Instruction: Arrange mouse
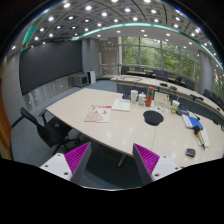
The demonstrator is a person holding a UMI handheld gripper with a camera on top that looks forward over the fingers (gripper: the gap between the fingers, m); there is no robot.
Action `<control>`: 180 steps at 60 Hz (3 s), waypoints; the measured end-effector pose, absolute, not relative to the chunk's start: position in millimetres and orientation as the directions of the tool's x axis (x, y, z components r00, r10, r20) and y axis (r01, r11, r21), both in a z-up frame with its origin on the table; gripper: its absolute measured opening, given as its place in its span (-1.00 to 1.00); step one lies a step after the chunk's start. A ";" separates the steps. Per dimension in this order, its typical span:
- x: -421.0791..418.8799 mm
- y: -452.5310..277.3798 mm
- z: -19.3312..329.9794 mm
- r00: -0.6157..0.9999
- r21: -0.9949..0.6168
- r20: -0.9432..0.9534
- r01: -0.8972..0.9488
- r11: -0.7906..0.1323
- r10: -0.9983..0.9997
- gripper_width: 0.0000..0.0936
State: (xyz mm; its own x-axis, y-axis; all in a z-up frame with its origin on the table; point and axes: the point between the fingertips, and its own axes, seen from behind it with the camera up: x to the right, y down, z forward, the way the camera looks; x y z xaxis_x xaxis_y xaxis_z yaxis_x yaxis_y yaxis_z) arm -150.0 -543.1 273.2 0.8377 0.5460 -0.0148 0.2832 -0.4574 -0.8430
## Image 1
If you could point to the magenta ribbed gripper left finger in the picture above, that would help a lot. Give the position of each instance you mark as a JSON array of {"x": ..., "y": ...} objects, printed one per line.
[{"x": 69, "y": 166}]

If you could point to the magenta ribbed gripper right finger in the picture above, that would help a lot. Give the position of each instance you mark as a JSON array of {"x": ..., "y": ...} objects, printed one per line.
[{"x": 151, "y": 166}]

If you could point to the black office chair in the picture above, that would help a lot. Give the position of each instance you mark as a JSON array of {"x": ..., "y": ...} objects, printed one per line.
[{"x": 53, "y": 132}]

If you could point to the red and white magazine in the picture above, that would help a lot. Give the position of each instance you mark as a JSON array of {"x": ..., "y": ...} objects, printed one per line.
[{"x": 98, "y": 114}]

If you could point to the blue folder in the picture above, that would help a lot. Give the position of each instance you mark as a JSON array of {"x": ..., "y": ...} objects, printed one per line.
[{"x": 191, "y": 122}]

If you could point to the white standing card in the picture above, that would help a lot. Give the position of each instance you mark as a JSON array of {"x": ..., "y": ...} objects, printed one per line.
[{"x": 161, "y": 99}]

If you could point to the red thermos bottle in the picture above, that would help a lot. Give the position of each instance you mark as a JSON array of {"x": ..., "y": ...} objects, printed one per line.
[{"x": 149, "y": 97}]

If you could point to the white lidded mug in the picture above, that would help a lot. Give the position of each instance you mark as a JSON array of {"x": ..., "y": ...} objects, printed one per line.
[{"x": 141, "y": 98}]

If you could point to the green and white paper cup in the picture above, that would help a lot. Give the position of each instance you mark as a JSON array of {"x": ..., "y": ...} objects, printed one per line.
[{"x": 174, "y": 106}]

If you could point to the long curved back table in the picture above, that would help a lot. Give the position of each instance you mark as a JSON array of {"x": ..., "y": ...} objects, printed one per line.
[{"x": 170, "y": 89}]

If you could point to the grey cabinet box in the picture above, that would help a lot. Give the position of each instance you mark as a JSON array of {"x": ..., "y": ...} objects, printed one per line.
[{"x": 81, "y": 80}]

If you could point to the white standing appliance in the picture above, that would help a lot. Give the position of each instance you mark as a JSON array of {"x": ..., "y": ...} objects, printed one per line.
[{"x": 92, "y": 76}]

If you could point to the large dark wall screen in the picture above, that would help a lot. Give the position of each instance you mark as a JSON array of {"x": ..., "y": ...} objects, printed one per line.
[{"x": 45, "y": 63}]

